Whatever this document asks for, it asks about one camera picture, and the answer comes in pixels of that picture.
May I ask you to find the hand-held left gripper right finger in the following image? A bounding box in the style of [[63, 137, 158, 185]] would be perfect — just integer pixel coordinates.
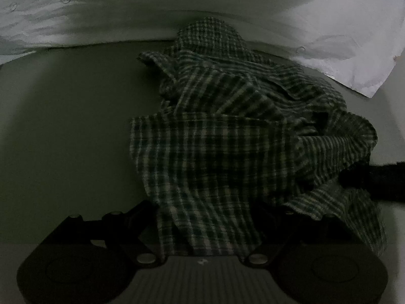
[[242, 212, 363, 266]]

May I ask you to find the checked shirt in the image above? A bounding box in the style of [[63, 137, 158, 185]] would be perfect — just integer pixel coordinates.
[[128, 17, 388, 257]]

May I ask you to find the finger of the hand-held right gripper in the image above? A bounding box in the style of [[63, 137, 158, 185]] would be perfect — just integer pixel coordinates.
[[339, 165, 373, 192]]

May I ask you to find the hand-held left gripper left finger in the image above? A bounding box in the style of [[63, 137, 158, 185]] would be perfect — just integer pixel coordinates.
[[41, 200, 165, 265]]

